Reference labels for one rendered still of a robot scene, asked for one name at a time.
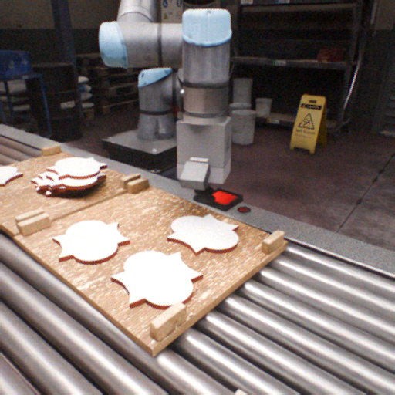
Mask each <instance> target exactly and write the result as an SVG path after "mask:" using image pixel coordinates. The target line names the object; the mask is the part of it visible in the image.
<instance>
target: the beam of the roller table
mask: <svg viewBox="0 0 395 395"><path fill-rule="evenodd" d="M0 136H1V137H5V139H7V140H12V141H15V142H16V143H20V144H22V145H26V146H28V147H31V148H34V149H37V150H40V151H42V148H43V147H48V146H52V145H55V144H59V145H60V147H61V150H62V151H65V152H67V153H69V154H71V155H73V156H76V157H79V158H82V159H88V158H92V157H94V160H95V161H96V162H98V163H101V164H106V165H108V168H109V169H112V170H115V171H118V172H120V173H122V174H124V175H127V176H131V175H133V174H134V173H140V175H141V176H140V177H141V178H144V177H145V178H148V179H149V183H150V186H153V187H156V188H158V189H161V190H162V191H166V192H167V193H171V194H174V195H176V196H178V197H179V198H182V199H184V200H186V201H189V202H191V203H194V204H197V205H200V206H202V207H204V208H207V209H209V210H212V211H215V212H218V213H219V214H223V215H225V216H227V217H230V218H233V220H235V221H239V222H241V223H243V224H245V225H248V226H251V227H253V228H257V229H259V230H261V231H264V232H266V233H269V234H271V233H274V232H275V231H277V230H278V229H279V230H282V231H284V238H283V240H285V241H287V242H288V243H292V244H294V245H298V246H300V247H303V248H307V249H309V250H312V251H314V252H316V253H318V254H320V255H325V256H327V257H329V258H333V259H335V260H338V261H341V262H344V263H346V264H350V265H351V266H353V267H356V268H359V269H362V270H365V271H367V272H371V273H373V274H376V275H380V276H382V277H384V278H385V279H389V280H391V281H394V282H395V252H392V251H388V250H386V249H383V248H379V247H376V246H375V245H371V244H369V243H366V242H363V241H359V240H356V239H353V238H348V237H346V236H343V235H339V234H336V233H333V231H329V230H326V229H324V228H319V227H316V226H314V225H309V224H306V223H303V222H301V221H297V220H294V219H291V218H287V217H286V216H284V215H281V214H277V213H274V212H270V211H266V210H264V209H261V208H257V207H254V206H251V205H249V204H245V203H242V202H241V203H240V204H238V205H235V206H234V207H233V208H231V209H230V210H228V211H226V212H225V211H221V210H219V209H217V208H212V207H209V206H207V205H205V204H201V203H197V202H196V201H194V199H193V198H194V196H195V195H196V193H195V192H194V189H190V188H184V187H181V183H180V182H178V181H174V180H171V179H168V178H165V177H161V176H159V175H156V174H152V173H151V172H149V171H145V170H141V169H139V168H136V167H132V166H130V165H126V164H122V163H120V162H117V161H115V160H110V159H106V158H104V157H100V156H97V155H95V154H91V153H90V152H87V151H84V150H80V149H78V148H75V147H70V146H67V145H65V144H62V143H58V142H55V141H52V140H48V139H46V138H43V137H38V135H35V134H33V133H28V132H25V131H22V130H18V129H15V128H13V127H8V126H6V125H3V124H2V125H0ZM239 207H247V208H250V209H251V211H250V212H248V213H242V212H240V211H238V208H239Z"/></svg>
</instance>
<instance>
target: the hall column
mask: <svg viewBox="0 0 395 395"><path fill-rule="evenodd" d="M50 1H51V5H52V10H53V17H54V23H55V28H56V38H57V44H58V50H59V60H60V62H67V63H72V64H73V69H74V76H75V82H76V87H77V88H78V90H77V93H78V100H79V111H80V112H81V113H80V118H81V124H82V129H85V128H88V127H94V126H95V124H92V123H91V122H90V121H89V123H85V122H84V115H83V104H82V97H81V91H80V88H79V72H77V65H76V54H75V47H74V40H73V29H72V22H71V16H70V10H69V5H68V0H50Z"/></svg>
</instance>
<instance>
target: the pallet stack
mask: <svg viewBox="0 0 395 395"><path fill-rule="evenodd" d="M79 59H83V62H81V63H80V61H79ZM76 65H77V72H79V76H81V75H85V76H82V77H85V78H87V79H88V80H89V82H87V83H85V84H86V85H88V86H89V87H91V89H90V90H89V91H88V93H91V97H90V98H89V99H87V100H86V101H88V102H91V103H94V106H91V107H89V108H93V109H94V112H96V111H100V112H101V114H100V115H102V116H105V115H109V114H114V113H120V112H123V111H127V110H130V109H133V108H137V107H140V105H136V106H134V105H133V104H134V103H139V102H140V99H139V87H138V85H139V75H140V73H141V72H142V71H144V70H146V69H154V68H151V67H145V69H141V68H142V67H127V68H126V69H124V68H123V67H112V66H107V65H106V64H105V63H104V62H103V59H102V56H101V52H98V53H90V54H79V55H76ZM80 69H82V71H80ZM118 106H123V109H119V110H116V111H115V110H113V112H111V109H110V108H114V107H118Z"/></svg>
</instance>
